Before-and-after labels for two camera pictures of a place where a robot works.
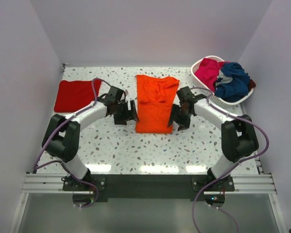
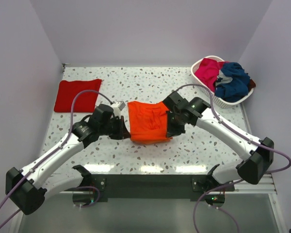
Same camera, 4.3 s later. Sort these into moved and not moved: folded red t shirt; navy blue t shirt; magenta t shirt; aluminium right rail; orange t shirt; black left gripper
Moved: black left gripper; orange t shirt
Not moved: aluminium right rail; navy blue t shirt; magenta t shirt; folded red t shirt
